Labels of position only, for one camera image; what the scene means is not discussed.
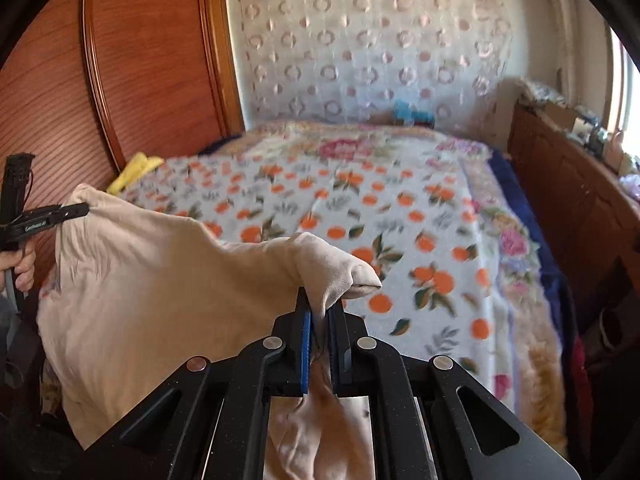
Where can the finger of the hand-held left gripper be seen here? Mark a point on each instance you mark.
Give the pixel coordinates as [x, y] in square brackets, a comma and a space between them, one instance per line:
[72, 210]

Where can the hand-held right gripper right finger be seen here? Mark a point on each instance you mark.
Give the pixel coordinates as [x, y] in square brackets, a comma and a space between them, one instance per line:
[339, 350]

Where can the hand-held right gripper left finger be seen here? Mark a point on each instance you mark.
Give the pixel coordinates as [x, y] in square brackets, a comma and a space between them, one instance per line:
[301, 350]

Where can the beige printed t-shirt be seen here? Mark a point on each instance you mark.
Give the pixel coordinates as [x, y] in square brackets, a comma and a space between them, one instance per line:
[150, 285]

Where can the person's left hand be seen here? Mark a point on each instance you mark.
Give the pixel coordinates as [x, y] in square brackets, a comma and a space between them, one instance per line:
[22, 270]

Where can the yellow cloth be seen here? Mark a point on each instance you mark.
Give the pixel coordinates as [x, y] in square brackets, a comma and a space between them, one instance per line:
[132, 172]

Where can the wooden slatted wardrobe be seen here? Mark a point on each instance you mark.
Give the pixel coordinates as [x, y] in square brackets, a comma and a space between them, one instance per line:
[125, 60]

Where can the floral blanket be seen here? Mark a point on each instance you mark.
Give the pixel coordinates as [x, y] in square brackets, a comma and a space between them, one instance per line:
[350, 147]

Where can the dark blue blanket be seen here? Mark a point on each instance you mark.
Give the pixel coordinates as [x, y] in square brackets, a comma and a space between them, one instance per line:
[542, 240]

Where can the red cloth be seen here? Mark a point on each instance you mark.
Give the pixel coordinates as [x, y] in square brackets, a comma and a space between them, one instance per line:
[582, 375]

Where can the blue toy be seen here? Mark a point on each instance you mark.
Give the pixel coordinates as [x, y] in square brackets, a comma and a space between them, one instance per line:
[411, 112]

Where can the wooden low cabinet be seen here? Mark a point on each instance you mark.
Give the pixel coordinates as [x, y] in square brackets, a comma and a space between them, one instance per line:
[570, 195]

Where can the circle pattern sheer curtain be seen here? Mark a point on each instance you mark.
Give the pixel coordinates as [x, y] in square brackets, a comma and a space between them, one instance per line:
[370, 45]

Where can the cardboard box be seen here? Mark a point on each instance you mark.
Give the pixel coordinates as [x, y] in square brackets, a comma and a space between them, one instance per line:
[561, 116]

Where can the folded patterned cloth stack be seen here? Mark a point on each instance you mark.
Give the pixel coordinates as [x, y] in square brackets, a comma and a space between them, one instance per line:
[540, 91]

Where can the window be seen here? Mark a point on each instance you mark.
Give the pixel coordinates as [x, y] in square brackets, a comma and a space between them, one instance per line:
[625, 90]

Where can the tied beige window curtain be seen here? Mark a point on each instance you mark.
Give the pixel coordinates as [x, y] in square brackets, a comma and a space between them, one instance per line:
[575, 30]

